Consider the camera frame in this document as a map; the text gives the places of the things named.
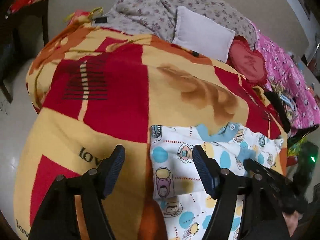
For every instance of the red heart-shaped cushion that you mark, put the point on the red heart-shaped cushion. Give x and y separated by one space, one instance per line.
247 62

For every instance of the colourful cloth pile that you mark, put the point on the colourful cloth pile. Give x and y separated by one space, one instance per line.
287 101

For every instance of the black garment on bed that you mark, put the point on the black garment on bed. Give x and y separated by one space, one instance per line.
279 109

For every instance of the person's right hand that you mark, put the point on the person's right hand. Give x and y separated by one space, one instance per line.
292 221

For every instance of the white square pillow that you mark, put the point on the white square pillow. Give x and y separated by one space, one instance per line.
202 35

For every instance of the pink penguin print quilt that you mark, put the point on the pink penguin print quilt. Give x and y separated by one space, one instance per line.
282 70

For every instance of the grey floral quilt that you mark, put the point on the grey floral quilt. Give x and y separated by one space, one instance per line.
158 17

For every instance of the white cartoon print baby shirt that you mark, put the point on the white cartoon print baby shirt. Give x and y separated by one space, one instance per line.
186 163

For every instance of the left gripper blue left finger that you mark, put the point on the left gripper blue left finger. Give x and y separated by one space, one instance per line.
113 168

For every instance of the red item on side table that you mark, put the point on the red item on side table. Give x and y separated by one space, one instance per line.
19 4

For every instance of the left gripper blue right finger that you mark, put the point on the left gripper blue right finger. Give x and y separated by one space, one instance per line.
208 171

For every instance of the dark wooden side table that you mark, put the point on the dark wooden side table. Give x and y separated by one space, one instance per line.
13 35

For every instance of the yellow red rose blanket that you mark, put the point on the yellow red rose blanket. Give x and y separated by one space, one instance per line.
94 88

